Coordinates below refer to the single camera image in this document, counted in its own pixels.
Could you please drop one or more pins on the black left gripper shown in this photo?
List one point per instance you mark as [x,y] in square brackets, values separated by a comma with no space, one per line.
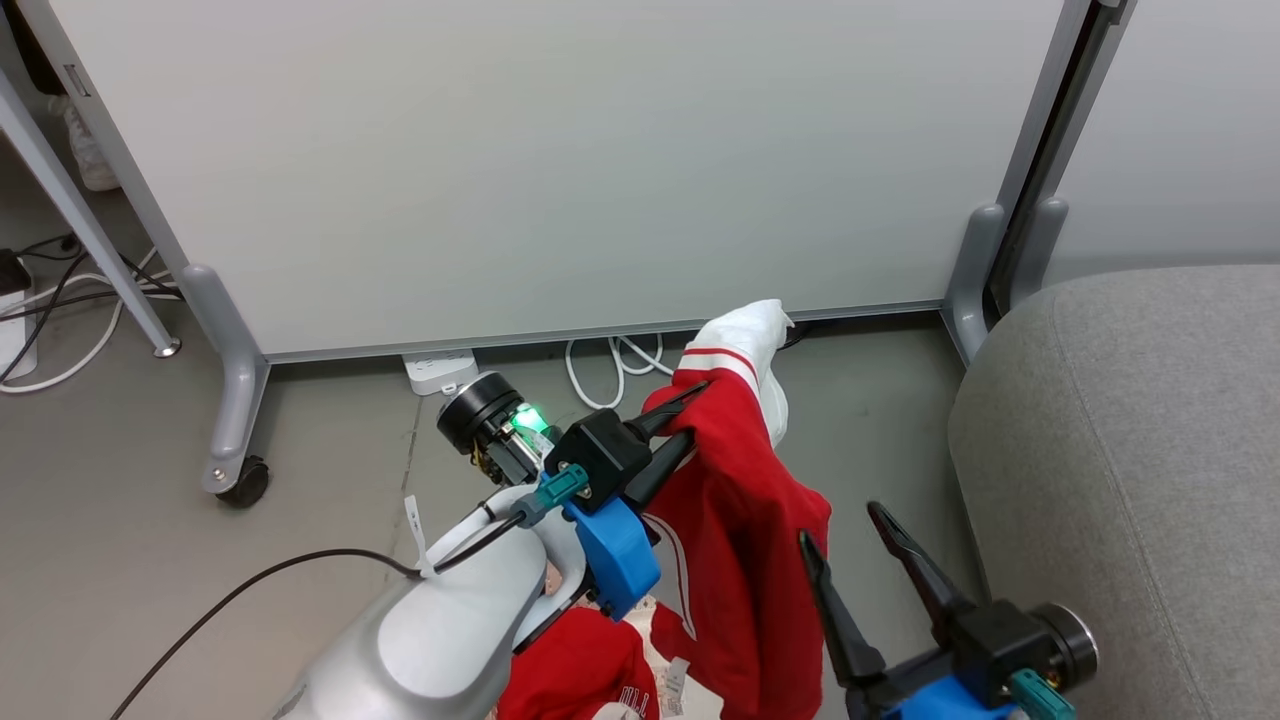
[600,455]

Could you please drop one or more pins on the red white striped garment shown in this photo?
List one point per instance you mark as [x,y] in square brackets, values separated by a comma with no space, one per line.
[740,500]

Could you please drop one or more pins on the small white power strip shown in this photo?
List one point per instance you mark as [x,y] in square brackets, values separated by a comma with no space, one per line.
[440,370]

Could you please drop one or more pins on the long white power strip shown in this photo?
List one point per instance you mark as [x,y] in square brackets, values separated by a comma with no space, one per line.
[14,345]

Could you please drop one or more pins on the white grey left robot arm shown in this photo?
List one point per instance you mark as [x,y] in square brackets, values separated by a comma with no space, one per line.
[450,620]

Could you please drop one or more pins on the blue left wrist camera box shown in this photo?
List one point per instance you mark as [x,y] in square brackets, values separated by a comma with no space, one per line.
[615,555]

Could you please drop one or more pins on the red garment with white print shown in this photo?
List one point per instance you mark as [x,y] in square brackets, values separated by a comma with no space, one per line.
[570,660]

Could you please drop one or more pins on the black power adapter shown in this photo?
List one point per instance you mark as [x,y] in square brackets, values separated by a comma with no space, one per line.
[10,272]

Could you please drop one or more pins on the white shoe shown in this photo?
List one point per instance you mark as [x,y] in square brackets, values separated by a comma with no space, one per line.
[88,150]

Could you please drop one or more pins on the black caster wheel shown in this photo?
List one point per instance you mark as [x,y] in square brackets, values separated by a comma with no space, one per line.
[245,482]

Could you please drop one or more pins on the grey metal table leg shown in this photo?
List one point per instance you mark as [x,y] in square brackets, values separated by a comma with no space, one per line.
[80,210]

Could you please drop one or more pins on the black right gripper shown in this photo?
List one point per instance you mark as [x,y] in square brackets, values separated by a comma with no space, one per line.
[1000,640]

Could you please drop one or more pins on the white partition panel grey frame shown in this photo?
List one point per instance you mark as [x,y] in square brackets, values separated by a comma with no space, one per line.
[550,170]
[1170,130]

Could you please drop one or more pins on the blue right wrist camera box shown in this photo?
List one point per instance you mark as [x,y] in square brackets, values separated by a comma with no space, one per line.
[940,703]

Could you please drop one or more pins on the blue wrist camera box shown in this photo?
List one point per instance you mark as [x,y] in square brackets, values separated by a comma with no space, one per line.
[940,703]
[615,555]

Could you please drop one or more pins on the grey fabric sofa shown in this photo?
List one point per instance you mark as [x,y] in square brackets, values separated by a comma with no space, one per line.
[1130,480]

